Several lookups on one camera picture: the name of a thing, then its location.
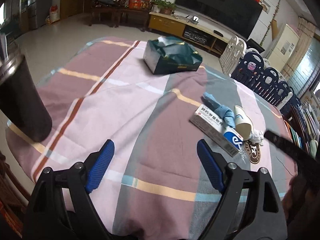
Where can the person's right forearm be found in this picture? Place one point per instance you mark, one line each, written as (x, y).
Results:
(300, 205)

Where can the potted green plant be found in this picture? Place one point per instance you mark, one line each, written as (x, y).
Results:
(163, 6)

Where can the yellow tv cabinet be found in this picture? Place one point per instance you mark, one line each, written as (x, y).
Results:
(165, 23)

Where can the crumpled white tissue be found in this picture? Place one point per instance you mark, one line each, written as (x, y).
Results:
(257, 137)

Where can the white medicine box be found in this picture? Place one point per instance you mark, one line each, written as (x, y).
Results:
(212, 127)

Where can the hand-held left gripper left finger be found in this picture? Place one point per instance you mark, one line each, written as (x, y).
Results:
(101, 165)

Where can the black audio receiver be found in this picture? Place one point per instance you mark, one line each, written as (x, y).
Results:
(195, 36)

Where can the stack of white plastic chairs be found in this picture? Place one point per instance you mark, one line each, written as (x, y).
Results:
(232, 55)

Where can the white standing air conditioner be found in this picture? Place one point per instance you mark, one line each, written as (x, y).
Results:
(282, 47)

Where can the dark wooden chair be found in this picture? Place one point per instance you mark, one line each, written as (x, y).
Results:
(10, 192)

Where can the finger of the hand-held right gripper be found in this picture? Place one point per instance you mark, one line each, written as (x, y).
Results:
(287, 145)

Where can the large black television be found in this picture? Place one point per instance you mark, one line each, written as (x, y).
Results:
(220, 5)

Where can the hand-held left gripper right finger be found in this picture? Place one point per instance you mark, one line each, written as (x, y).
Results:
(210, 167)

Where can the round brown badge packet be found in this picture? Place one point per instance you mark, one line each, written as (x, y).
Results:
(253, 152)

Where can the stack of navy plastic chairs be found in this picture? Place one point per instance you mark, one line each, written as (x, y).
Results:
(265, 80)

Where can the blue face mask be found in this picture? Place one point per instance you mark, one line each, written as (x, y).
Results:
(225, 115)

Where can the silver refrigerator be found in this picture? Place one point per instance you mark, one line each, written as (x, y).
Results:
(32, 5)

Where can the beige curtain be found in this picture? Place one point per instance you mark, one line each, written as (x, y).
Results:
(303, 45)

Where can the large dark green box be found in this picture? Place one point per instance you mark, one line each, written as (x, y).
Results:
(172, 55)

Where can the white paper cup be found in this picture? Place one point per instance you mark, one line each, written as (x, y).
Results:
(242, 125)

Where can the plaid tablecloth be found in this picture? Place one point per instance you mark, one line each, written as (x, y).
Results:
(140, 120)

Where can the small white device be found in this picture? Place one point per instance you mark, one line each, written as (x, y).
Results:
(195, 18)

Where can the white and red sack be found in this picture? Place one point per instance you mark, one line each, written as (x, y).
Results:
(55, 13)

